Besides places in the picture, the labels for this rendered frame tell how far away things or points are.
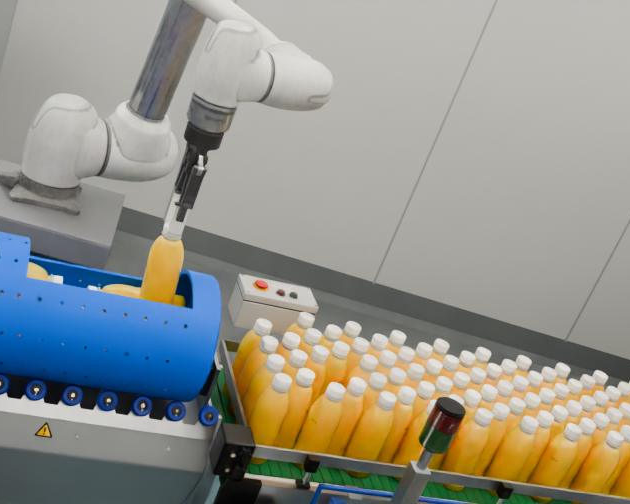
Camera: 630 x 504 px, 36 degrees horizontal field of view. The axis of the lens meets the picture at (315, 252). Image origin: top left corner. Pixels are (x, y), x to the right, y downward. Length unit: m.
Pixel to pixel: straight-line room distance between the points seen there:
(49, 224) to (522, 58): 2.96
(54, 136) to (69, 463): 0.83
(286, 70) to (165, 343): 0.60
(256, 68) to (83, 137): 0.79
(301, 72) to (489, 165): 3.17
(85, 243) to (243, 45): 0.84
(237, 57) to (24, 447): 0.92
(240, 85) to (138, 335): 0.54
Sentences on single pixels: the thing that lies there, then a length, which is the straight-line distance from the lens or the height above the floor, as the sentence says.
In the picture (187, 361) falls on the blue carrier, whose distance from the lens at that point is 2.06.
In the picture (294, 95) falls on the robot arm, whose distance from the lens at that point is 1.95.
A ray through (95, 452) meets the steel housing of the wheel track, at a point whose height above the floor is 0.85.
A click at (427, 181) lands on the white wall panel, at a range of 5.02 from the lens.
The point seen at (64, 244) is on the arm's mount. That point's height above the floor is 1.04.
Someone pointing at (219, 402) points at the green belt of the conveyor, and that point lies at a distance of 2.37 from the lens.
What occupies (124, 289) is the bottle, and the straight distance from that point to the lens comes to 2.16.
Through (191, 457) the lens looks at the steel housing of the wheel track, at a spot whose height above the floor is 0.87.
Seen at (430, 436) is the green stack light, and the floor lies 1.19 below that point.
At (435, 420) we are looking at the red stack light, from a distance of 1.99.
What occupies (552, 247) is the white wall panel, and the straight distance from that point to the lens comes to 5.33.
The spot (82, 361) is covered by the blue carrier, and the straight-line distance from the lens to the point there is 2.03.
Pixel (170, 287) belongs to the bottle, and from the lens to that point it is 2.07.
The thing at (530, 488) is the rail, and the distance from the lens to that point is 2.47.
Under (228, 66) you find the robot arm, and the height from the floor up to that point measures 1.72.
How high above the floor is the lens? 2.18
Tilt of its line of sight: 23 degrees down
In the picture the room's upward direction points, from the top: 22 degrees clockwise
